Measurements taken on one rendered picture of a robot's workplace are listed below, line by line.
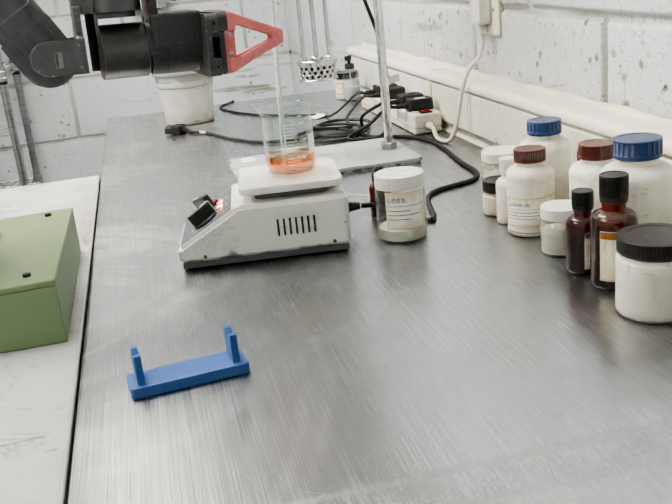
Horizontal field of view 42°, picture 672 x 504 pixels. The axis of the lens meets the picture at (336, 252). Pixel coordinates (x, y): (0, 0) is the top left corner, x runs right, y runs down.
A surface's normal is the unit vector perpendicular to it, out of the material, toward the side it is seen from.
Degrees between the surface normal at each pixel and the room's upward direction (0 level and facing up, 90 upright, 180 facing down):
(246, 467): 0
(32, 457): 0
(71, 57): 89
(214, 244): 90
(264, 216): 90
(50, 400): 0
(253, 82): 90
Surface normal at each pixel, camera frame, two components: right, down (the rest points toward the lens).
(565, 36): -0.97, 0.16
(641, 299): -0.63, 0.30
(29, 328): 0.22, 0.29
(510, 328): -0.10, -0.95
